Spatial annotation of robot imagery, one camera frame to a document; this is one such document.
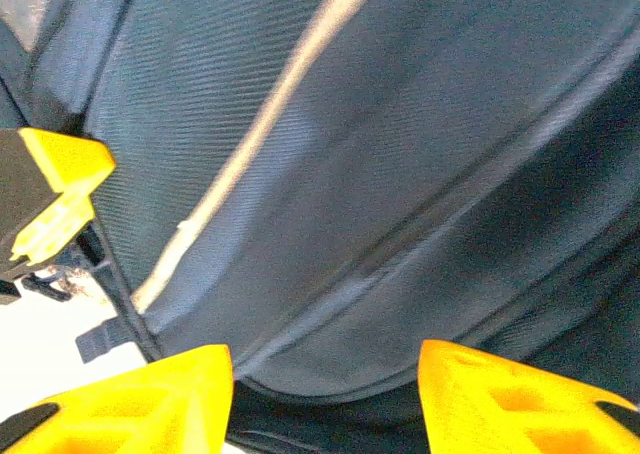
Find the navy blue student backpack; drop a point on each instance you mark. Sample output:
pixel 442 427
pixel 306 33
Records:
pixel 400 174

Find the right gripper yellow black left finger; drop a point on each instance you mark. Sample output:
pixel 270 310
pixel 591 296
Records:
pixel 140 414

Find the yellow black finger of the left gripper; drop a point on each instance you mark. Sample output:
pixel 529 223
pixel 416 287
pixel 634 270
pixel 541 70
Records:
pixel 60 169

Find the right gripper yellow black right finger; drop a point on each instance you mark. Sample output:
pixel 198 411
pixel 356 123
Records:
pixel 500 409

